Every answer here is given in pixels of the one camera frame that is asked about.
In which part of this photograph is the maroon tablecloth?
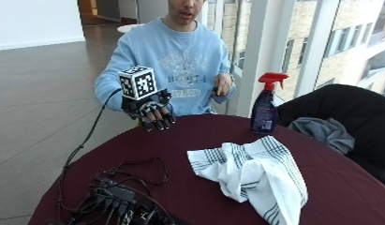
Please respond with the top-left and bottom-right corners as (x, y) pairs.
(27, 113), (385, 225)

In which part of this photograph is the the person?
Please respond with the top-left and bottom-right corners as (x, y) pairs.
(93, 0), (237, 118)

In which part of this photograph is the white cube with black markers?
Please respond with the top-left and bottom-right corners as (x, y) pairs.
(117, 65), (160, 102)

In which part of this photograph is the blue spray bottle red trigger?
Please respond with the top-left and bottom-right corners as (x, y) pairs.
(250, 71), (291, 136)

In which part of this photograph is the white striped dish towel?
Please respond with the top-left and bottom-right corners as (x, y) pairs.
(186, 135), (310, 225)

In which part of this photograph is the white round table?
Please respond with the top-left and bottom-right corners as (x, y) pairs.
(116, 22), (147, 35)

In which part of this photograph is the grey cloth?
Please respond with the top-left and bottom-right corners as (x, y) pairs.
(287, 116), (357, 156)

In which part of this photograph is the black armchair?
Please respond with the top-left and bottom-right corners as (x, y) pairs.
(275, 83), (385, 190)

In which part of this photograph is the black glove cable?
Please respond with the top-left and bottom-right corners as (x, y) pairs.
(55, 88), (124, 219)

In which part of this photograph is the white window frame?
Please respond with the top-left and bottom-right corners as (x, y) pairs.
(200, 0), (341, 118)

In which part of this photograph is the black electronics hub with cables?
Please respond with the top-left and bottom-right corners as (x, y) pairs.
(44, 156), (177, 225)

